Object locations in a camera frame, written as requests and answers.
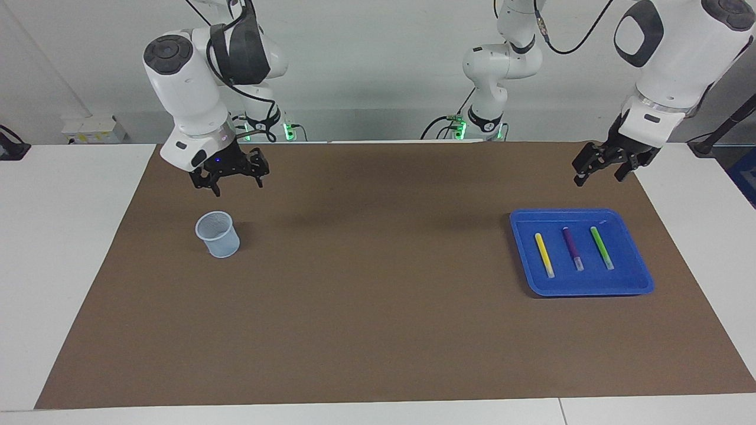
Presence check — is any purple pen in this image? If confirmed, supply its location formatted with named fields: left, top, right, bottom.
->
left=562, top=227, right=585, bottom=272

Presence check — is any green pen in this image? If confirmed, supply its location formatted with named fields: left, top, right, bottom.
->
left=590, top=226, right=615, bottom=271

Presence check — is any yellow pen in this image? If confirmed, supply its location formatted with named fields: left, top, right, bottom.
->
left=535, top=233, right=556, bottom=279

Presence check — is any grey mesh pen cup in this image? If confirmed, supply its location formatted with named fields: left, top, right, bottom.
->
left=195, top=211, right=241, bottom=259

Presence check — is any blue plastic tray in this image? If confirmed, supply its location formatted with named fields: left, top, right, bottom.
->
left=509, top=208, right=655, bottom=298

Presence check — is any black stand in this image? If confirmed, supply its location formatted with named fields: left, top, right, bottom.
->
left=688, top=93, right=756, bottom=158

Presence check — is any blue crate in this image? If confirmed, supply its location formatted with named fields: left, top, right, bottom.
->
left=725, top=148, right=756, bottom=208

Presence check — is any brown table mat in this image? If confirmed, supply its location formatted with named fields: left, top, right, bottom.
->
left=34, top=140, right=756, bottom=410

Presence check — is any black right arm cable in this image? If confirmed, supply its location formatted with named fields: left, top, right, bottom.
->
left=186, top=0, right=279, bottom=143

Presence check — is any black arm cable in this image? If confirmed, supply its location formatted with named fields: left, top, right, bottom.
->
left=186, top=0, right=279, bottom=143
left=534, top=0, right=615, bottom=55

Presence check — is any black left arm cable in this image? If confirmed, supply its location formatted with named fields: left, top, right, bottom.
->
left=534, top=0, right=615, bottom=55

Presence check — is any white wall socket box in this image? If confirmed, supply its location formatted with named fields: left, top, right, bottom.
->
left=61, top=115, right=128, bottom=145

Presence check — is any black left base cable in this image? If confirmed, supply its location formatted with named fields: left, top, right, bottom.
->
left=421, top=89, right=476, bottom=140

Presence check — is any black clamp mount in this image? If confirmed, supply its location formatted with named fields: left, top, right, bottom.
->
left=0, top=125, right=31, bottom=161

